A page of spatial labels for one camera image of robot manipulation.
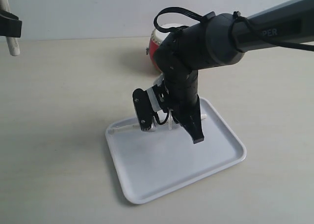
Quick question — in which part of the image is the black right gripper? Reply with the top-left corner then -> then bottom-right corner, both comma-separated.
161,70 -> 204,144

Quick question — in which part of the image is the white wooden drumstick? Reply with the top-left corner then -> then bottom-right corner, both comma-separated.
109,113 -> 208,134
0,0 -> 20,56

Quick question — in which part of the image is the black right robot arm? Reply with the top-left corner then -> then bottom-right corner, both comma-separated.
153,0 -> 314,143

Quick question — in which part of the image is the small red drum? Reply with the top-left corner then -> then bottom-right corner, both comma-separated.
146,28 -> 189,72

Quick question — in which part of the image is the white rectangular plastic tray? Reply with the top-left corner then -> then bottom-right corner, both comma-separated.
105,98 -> 247,204

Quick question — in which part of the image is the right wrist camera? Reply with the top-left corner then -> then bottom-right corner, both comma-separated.
132,87 -> 161,132

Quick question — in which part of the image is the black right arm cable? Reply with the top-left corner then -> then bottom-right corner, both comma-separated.
154,6 -> 216,34

